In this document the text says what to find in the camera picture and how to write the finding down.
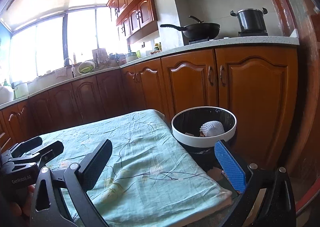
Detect white speckled countertop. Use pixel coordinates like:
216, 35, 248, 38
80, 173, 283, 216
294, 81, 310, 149
1, 36, 300, 109

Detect light green floral cloth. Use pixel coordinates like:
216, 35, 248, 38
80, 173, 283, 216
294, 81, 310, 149
41, 109, 232, 226

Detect kitchen window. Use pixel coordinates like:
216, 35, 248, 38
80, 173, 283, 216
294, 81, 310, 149
1, 7, 126, 83

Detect white plastic container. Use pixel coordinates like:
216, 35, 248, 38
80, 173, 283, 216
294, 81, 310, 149
14, 82, 29, 98

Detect white bowl with greens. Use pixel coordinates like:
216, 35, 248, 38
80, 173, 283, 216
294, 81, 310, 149
78, 61, 95, 75

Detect chrome sink faucet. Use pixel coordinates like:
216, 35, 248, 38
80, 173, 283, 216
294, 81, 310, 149
63, 57, 76, 78

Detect bronze cabinet handle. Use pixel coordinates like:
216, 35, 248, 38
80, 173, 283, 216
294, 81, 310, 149
208, 65, 215, 86
219, 65, 226, 87

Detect wooden lower cabinets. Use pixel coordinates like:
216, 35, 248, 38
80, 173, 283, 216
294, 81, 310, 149
1, 45, 298, 168

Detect wooden cabinets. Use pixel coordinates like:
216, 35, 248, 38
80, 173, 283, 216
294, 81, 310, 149
107, 0, 158, 45
1, 45, 298, 168

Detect black cooking pot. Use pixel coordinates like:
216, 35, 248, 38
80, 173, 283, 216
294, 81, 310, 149
230, 7, 268, 37

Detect black wok pan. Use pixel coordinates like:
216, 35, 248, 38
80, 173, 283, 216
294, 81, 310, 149
160, 16, 220, 41

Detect person's left hand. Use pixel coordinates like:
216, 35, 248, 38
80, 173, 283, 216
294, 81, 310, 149
9, 185, 35, 217

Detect wooden upper cabinets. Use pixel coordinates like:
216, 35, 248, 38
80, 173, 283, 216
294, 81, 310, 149
107, 0, 158, 45

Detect black bin liner bag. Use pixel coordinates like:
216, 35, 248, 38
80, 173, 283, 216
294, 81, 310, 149
171, 106, 237, 171

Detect bronze cabinet handle right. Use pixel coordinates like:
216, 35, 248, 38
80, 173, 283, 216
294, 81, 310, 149
219, 65, 226, 87

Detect white round trash bin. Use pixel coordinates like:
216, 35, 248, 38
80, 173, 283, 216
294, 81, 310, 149
171, 106, 238, 148

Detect bronze cabinet handle left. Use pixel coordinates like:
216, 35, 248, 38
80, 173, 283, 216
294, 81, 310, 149
208, 65, 215, 86

